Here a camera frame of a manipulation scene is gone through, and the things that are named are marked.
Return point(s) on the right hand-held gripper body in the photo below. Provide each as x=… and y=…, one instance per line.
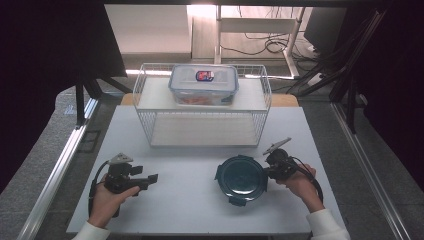
x=281, y=165

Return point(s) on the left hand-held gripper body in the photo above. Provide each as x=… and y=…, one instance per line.
x=118, y=175

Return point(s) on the round glass container teal lid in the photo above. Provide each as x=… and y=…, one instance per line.
x=241, y=180

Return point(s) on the clear rectangular container blue lid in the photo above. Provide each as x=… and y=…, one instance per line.
x=186, y=78

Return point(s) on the person's right hand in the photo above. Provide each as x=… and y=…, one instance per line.
x=300, y=185

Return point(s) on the person's left hand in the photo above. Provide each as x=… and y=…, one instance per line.
x=106, y=203

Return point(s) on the black metal stand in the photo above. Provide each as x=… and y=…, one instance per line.
x=80, y=103
x=336, y=70

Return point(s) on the black curtain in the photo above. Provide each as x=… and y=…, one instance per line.
x=400, y=83
x=40, y=66

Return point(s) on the white cabinet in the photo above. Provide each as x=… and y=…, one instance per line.
x=150, y=28

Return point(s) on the dark monitor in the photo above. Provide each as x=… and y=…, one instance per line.
x=323, y=28

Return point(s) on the aluminium rail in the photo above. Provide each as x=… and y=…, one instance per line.
x=53, y=180
x=370, y=176

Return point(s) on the white desk frame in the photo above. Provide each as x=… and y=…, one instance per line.
x=256, y=25

